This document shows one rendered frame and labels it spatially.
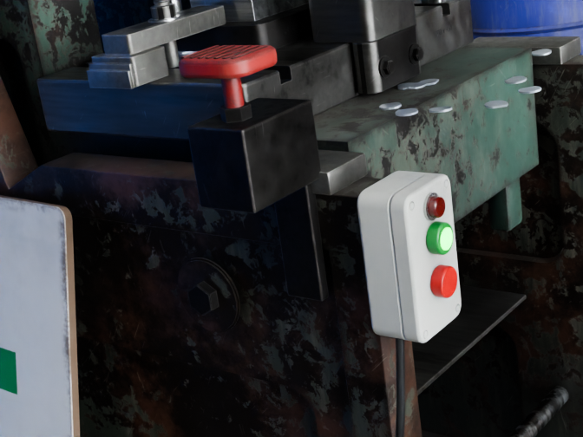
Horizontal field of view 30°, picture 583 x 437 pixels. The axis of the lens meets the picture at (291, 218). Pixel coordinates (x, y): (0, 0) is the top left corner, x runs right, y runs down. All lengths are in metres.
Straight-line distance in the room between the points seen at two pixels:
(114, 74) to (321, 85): 0.21
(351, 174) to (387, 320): 0.13
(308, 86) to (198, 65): 0.26
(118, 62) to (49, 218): 0.19
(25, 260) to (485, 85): 0.54
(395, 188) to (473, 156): 0.31
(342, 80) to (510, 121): 0.24
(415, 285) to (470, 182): 0.32
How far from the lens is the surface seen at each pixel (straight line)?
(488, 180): 1.25
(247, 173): 0.86
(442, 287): 0.93
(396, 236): 0.91
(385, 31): 1.17
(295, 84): 1.09
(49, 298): 1.20
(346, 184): 0.96
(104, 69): 1.11
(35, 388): 1.25
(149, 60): 1.10
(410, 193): 0.90
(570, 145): 1.37
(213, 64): 0.86
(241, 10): 1.20
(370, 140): 1.04
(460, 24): 1.37
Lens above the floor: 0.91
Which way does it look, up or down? 19 degrees down
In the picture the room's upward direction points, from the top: 8 degrees counter-clockwise
